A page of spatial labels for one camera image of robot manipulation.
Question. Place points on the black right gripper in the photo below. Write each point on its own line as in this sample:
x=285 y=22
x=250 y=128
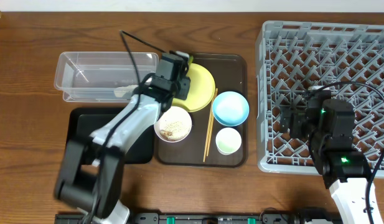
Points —
x=291 y=121

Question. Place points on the white bowl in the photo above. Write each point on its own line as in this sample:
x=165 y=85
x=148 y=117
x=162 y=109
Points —
x=175 y=113

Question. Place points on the small white cup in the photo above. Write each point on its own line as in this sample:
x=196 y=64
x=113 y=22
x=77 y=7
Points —
x=228 y=141

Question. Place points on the pile of rice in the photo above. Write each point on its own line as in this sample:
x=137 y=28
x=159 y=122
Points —
x=174 y=130

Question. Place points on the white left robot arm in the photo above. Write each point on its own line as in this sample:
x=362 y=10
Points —
x=91 y=172

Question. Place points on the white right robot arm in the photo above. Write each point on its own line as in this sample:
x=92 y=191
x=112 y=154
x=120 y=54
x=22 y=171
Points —
x=327 y=124

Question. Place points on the grey plastic dishwasher rack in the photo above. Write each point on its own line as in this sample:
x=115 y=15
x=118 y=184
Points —
x=294 y=56

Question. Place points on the yellow round plate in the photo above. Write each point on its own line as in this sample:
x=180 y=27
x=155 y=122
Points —
x=201 y=92

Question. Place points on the wooden chopstick left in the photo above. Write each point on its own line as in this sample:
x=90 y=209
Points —
x=206 y=130

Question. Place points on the wooden chopstick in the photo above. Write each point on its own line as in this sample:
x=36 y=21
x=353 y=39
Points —
x=211 y=124
x=206 y=130

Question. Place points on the wooden chopstick right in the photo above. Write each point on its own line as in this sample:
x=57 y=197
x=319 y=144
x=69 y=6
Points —
x=211 y=124

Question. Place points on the light blue bowl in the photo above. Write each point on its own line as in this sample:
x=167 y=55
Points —
x=230 y=108

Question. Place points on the dark brown serving tray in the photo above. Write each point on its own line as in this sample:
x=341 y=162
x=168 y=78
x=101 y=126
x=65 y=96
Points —
x=229 y=73

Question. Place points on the clear plastic bin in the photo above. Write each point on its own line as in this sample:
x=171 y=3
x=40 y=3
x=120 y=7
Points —
x=93 y=76

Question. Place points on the black rectangular tray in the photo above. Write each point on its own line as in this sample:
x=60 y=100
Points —
x=83 y=121

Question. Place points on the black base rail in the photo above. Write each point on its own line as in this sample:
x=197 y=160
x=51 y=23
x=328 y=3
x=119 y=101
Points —
x=266 y=218

